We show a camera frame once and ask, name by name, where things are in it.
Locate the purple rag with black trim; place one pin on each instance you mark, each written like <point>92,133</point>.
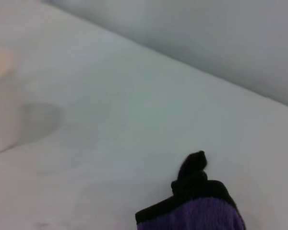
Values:
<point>196,206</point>

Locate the white paper cup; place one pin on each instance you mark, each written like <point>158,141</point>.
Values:
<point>1,100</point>

